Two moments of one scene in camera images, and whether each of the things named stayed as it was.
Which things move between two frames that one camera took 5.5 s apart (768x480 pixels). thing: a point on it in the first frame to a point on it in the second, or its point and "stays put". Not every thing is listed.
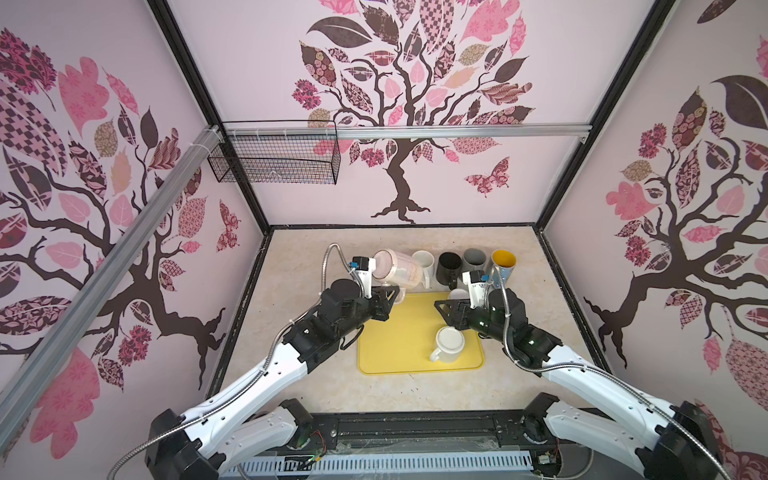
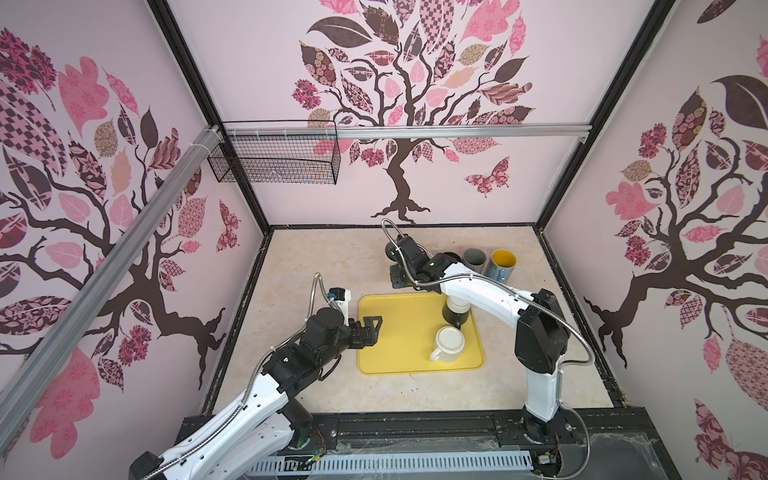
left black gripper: x=383 y=308 to x=371 y=335
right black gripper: x=461 y=310 to x=394 y=279
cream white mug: x=450 y=342 stays put
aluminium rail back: x=408 y=131 stays put
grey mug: x=473 y=259 stays put
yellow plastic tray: x=405 y=341 stays put
